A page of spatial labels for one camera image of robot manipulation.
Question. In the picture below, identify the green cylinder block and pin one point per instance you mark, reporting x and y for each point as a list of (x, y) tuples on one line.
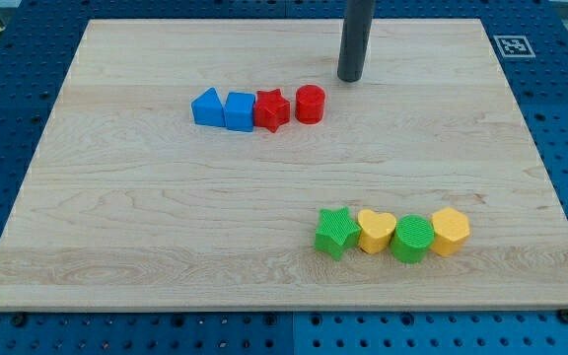
[(412, 238)]

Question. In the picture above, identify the white fiducial marker tag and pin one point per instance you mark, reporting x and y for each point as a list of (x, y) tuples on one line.
[(514, 46)]

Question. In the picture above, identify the blue triangle block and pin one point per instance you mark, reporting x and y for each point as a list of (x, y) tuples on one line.
[(208, 110)]

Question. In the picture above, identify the wooden board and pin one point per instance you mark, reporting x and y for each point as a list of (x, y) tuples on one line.
[(130, 206)]

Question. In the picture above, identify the yellow hexagon block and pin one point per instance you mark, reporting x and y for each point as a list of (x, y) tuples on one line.
[(451, 230)]

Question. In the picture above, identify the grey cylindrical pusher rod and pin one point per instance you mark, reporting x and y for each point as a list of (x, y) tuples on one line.
[(356, 28)]

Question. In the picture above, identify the red cylinder block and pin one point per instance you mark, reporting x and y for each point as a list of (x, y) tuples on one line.
[(309, 106)]

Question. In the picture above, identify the yellow heart block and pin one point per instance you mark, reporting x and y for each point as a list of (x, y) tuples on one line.
[(376, 230)]

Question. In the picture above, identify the green star block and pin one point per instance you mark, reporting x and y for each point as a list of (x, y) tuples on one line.
[(336, 232)]

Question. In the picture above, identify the red star block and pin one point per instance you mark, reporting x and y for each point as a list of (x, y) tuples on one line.
[(271, 110)]

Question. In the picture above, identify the blue cube block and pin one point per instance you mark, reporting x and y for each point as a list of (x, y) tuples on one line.
[(238, 111)]

